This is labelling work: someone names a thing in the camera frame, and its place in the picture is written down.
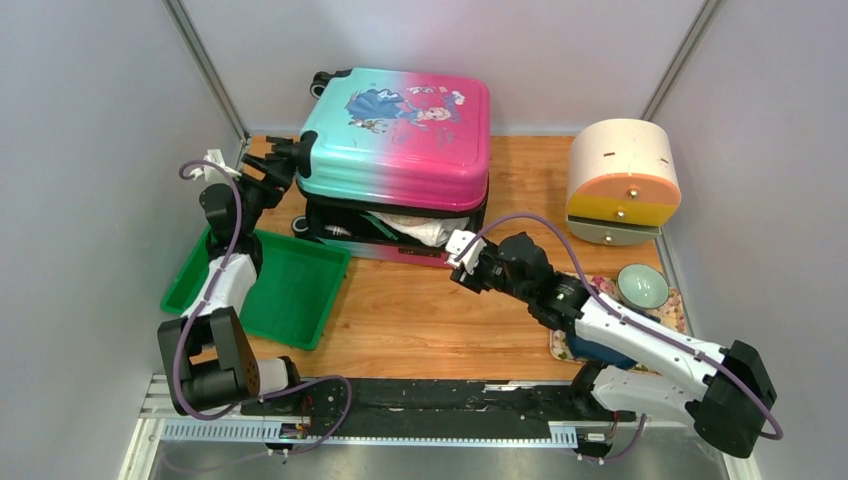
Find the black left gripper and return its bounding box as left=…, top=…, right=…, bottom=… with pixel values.
left=230, top=155, right=302, bottom=235

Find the green plastic tray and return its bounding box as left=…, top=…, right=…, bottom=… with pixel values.
left=161, top=227, right=350, bottom=353

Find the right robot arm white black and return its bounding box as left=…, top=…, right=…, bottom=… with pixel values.
left=445, top=230, right=782, bottom=458

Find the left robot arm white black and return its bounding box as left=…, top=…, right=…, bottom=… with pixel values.
left=157, top=150, right=306, bottom=421

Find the black clothing in suitcase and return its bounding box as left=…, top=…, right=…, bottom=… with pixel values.
left=306, top=202, right=400, bottom=243

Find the white folded cloth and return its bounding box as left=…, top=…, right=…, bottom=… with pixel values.
left=369, top=211, right=470, bottom=247

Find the dark blue plate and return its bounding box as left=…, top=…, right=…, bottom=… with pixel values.
left=565, top=333, right=638, bottom=370

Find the light green saucer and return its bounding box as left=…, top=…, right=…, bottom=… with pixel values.
left=616, top=264, right=670, bottom=310

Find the round pastel drawer cabinet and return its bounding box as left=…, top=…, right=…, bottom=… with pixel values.
left=565, top=118, right=682, bottom=247

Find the floral pattern tray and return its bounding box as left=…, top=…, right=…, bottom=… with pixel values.
left=549, top=276, right=689, bottom=373

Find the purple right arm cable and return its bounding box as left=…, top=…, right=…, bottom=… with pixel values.
left=457, top=211, right=784, bottom=464

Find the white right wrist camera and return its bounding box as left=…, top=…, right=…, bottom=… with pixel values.
left=445, top=230, right=487, bottom=274

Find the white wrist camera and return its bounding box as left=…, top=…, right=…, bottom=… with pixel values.
left=187, top=149, right=242, bottom=184
left=445, top=230, right=487, bottom=274

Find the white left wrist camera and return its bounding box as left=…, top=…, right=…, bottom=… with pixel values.
left=187, top=149, right=242, bottom=184

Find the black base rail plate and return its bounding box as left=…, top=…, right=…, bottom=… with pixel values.
left=241, top=378, right=636, bottom=440

